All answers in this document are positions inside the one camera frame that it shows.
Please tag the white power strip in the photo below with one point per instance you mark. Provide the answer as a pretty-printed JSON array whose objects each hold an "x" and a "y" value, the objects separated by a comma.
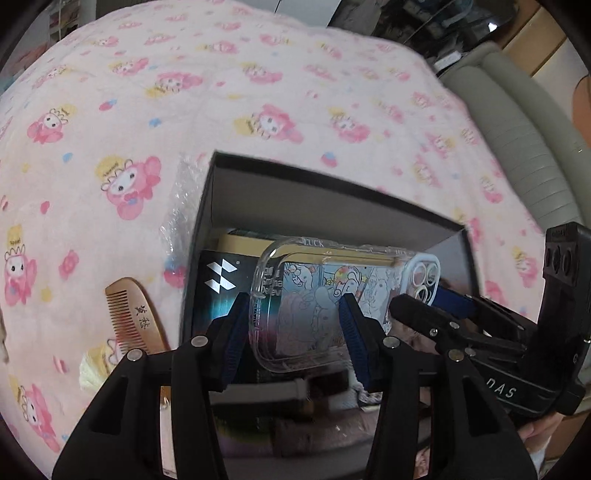
[{"x": 447, "y": 61}]

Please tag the clear plastic wrapper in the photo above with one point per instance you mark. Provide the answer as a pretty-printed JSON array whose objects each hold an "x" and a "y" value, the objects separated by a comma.
[{"x": 183, "y": 209}]

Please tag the brown wooden comb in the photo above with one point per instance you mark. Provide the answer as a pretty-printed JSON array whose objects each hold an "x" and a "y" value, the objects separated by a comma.
[{"x": 133, "y": 318}]

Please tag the clear cartoon phone case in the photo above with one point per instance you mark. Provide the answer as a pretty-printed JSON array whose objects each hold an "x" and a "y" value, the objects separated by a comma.
[{"x": 341, "y": 304}]

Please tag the person's hand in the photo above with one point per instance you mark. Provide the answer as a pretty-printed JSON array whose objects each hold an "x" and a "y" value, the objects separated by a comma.
[{"x": 536, "y": 435}]

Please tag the white band smart watch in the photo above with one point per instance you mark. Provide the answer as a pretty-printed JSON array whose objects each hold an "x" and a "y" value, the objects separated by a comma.
[{"x": 313, "y": 387}]

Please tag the pink cartoon print blanket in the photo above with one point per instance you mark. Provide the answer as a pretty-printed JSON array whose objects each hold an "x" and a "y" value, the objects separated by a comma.
[{"x": 94, "y": 132}]

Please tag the cartoon face floor rug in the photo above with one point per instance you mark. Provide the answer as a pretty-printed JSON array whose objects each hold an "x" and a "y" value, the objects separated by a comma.
[{"x": 581, "y": 103}]

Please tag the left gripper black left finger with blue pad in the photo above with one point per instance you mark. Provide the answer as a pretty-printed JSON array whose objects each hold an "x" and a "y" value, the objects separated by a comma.
[{"x": 118, "y": 436}]

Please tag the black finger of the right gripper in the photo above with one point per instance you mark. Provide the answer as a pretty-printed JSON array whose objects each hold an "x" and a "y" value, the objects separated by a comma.
[{"x": 461, "y": 321}]

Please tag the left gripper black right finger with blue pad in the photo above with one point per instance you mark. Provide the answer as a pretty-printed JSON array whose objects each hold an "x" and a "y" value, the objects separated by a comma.
[{"x": 472, "y": 436}]

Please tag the black cardboard shoe box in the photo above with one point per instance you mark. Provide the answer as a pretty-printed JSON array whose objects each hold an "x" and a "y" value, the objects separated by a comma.
[{"x": 252, "y": 203}]

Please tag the black screen protector package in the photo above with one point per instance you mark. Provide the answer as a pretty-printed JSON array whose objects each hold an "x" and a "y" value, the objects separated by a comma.
[{"x": 220, "y": 278}]

